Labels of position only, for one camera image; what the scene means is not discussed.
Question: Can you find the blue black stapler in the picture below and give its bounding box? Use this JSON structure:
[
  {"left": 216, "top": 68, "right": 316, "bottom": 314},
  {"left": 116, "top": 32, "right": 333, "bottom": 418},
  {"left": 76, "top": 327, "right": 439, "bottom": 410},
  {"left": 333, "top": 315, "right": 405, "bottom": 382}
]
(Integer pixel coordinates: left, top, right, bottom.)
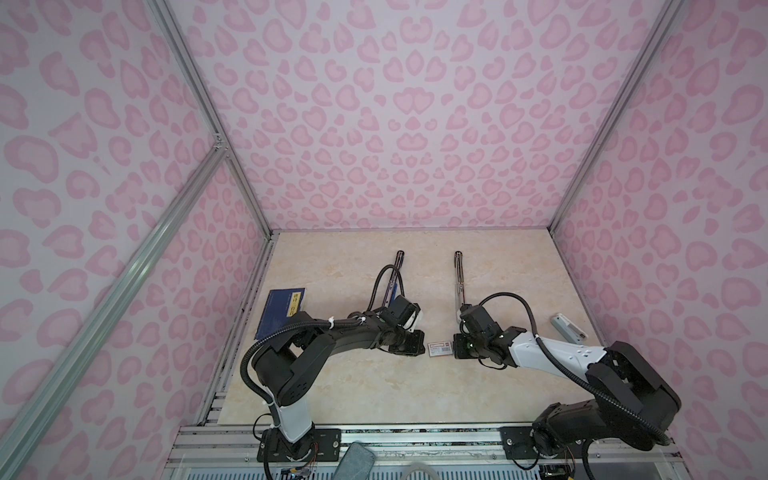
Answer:
[{"left": 382, "top": 250, "right": 405, "bottom": 307}]

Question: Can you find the red white staple box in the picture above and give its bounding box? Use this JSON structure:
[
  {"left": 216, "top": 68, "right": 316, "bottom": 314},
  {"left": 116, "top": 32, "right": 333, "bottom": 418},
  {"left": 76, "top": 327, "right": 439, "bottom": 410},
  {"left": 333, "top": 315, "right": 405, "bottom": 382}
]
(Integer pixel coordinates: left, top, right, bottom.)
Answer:
[{"left": 427, "top": 341, "right": 454, "bottom": 358}]

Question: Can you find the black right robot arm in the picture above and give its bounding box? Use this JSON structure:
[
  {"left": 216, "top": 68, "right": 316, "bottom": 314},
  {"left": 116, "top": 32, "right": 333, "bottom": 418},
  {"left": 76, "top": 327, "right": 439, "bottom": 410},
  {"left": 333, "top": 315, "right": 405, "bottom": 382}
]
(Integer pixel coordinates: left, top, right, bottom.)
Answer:
[{"left": 454, "top": 304, "right": 681, "bottom": 457}]

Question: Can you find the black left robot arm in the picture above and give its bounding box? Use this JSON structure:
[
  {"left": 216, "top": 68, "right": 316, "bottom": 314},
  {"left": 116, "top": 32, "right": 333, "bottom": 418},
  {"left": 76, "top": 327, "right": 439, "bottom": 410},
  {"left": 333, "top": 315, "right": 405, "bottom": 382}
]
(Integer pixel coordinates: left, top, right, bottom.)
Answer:
[{"left": 239, "top": 295, "right": 426, "bottom": 445}]

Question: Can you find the dark blue booklet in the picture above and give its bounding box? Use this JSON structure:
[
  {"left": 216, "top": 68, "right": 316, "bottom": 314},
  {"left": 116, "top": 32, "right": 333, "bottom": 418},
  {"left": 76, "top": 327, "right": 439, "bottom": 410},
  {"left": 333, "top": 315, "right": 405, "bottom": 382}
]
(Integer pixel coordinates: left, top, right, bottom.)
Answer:
[{"left": 254, "top": 288, "right": 305, "bottom": 340}]

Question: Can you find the grey cloth pad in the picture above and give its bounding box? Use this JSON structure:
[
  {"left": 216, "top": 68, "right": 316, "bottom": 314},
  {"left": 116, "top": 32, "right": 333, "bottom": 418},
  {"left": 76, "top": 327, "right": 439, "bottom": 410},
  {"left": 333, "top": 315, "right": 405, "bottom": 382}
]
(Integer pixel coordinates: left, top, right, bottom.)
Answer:
[{"left": 332, "top": 442, "right": 376, "bottom": 480}]

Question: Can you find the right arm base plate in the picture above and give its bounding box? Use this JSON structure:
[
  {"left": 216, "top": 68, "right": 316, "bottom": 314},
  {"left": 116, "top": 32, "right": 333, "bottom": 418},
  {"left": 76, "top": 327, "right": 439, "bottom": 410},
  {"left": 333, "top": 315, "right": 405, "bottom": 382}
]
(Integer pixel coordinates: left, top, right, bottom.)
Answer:
[{"left": 498, "top": 425, "right": 584, "bottom": 462}]

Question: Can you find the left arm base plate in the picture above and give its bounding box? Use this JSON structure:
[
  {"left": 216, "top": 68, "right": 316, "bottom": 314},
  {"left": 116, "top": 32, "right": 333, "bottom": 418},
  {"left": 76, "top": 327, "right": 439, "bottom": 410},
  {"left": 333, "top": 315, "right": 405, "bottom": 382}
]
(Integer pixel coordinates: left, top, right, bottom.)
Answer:
[{"left": 257, "top": 427, "right": 342, "bottom": 463}]

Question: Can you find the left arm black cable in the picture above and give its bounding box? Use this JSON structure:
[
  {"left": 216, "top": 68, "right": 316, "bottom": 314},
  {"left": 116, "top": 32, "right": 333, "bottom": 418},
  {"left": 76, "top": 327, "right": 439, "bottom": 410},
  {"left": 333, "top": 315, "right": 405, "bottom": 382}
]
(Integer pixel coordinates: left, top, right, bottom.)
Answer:
[{"left": 239, "top": 263, "right": 404, "bottom": 421}]

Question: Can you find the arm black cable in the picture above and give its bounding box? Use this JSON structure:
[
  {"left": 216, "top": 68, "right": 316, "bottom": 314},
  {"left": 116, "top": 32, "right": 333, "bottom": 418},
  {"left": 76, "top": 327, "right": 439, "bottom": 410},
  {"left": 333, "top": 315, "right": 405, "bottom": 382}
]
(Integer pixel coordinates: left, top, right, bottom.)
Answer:
[
  {"left": 239, "top": 263, "right": 404, "bottom": 421},
  {"left": 476, "top": 291, "right": 673, "bottom": 439}
]

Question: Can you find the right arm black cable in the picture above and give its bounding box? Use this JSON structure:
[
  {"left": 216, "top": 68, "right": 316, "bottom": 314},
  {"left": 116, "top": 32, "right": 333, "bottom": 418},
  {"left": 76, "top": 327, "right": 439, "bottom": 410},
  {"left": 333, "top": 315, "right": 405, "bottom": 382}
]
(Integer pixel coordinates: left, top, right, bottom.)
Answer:
[{"left": 476, "top": 291, "right": 673, "bottom": 439}]

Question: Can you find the aluminium front rail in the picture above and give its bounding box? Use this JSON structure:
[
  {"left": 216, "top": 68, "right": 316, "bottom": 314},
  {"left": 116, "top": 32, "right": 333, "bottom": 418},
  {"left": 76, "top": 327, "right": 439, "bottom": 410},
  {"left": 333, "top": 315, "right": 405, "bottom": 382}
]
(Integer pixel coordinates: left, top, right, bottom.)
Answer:
[{"left": 161, "top": 423, "right": 691, "bottom": 479}]

